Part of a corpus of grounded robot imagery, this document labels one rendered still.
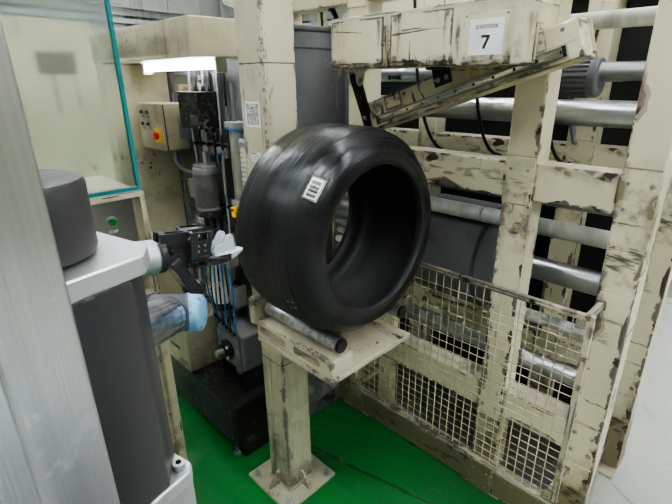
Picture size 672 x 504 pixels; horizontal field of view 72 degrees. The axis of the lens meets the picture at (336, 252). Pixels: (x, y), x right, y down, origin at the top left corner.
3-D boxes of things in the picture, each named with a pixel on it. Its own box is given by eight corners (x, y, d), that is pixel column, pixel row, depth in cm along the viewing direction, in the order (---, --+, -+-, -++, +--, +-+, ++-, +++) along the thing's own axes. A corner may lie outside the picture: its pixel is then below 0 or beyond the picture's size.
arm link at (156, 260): (143, 282, 92) (127, 271, 97) (165, 278, 95) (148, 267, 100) (142, 247, 90) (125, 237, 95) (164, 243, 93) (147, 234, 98)
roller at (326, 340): (271, 297, 153) (274, 308, 156) (261, 304, 151) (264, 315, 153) (346, 336, 130) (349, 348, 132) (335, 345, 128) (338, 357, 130)
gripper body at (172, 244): (216, 230, 101) (163, 237, 92) (216, 267, 103) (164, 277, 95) (198, 223, 106) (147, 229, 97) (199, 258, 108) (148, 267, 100)
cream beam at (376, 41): (329, 70, 148) (328, 19, 143) (380, 70, 164) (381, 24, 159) (509, 65, 107) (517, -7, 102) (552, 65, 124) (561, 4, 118)
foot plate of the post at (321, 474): (248, 475, 199) (247, 468, 198) (296, 442, 217) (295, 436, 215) (287, 514, 181) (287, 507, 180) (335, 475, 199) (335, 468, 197)
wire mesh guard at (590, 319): (352, 386, 208) (352, 241, 183) (354, 384, 209) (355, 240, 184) (554, 509, 148) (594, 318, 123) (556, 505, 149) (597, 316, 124)
